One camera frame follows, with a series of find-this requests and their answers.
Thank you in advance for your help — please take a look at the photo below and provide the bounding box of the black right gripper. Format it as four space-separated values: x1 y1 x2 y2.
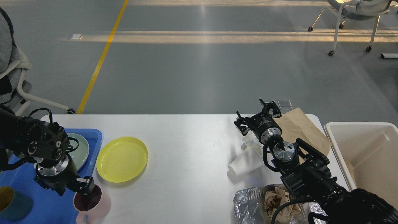
234 99 282 144

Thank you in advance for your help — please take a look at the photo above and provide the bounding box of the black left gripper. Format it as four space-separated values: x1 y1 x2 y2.
34 154 95 196

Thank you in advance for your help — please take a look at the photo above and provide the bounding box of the pink mug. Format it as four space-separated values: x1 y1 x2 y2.
73 184 111 224

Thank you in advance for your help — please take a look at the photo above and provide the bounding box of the yellow plate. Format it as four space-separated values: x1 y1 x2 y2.
96 136 148 183

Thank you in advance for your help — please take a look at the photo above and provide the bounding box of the dark teal mug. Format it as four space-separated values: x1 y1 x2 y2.
0 186 34 221

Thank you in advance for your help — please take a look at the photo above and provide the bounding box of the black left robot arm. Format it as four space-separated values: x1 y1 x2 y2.
0 106 95 196

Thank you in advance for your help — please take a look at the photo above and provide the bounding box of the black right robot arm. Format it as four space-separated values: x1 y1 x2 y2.
234 99 398 224

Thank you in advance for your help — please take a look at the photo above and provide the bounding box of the clear plastic cup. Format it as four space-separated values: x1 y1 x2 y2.
243 131 263 155

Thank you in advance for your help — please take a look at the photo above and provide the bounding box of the pale green plate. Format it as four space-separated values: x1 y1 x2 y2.
23 128 89 169

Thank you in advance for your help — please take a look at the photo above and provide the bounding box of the small clear plastic lid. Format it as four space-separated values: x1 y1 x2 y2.
277 100 294 110

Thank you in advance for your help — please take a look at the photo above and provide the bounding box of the brown paper bag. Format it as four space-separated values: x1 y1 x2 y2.
274 108 331 156

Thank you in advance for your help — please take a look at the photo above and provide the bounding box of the blue plastic tray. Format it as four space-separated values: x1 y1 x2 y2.
0 128 103 224

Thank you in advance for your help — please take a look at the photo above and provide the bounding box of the white paper cup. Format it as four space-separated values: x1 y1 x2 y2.
228 146 264 178

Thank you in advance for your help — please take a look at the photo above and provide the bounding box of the crumpled brown paper napkin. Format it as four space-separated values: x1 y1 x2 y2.
264 187 302 224

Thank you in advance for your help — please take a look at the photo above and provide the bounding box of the aluminium foil sheet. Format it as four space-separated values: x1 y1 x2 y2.
233 184 326 224

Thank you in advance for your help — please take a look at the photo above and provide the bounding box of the white plastic bin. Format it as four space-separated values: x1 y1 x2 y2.
325 122 398 208

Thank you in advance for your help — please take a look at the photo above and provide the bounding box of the white bar on floor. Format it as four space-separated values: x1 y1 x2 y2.
381 53 398 59

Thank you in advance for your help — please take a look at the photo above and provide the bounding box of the white office chair left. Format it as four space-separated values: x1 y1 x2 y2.
0 8 76 115

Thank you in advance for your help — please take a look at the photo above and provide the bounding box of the white office chair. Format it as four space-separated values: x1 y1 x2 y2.
308 0 392 57
0 8 76 115

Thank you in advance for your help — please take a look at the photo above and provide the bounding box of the white office chair right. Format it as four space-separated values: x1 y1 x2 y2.
308 0 392 57

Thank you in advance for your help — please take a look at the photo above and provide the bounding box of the white floor socket plate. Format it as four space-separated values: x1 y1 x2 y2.
70 34 83 40

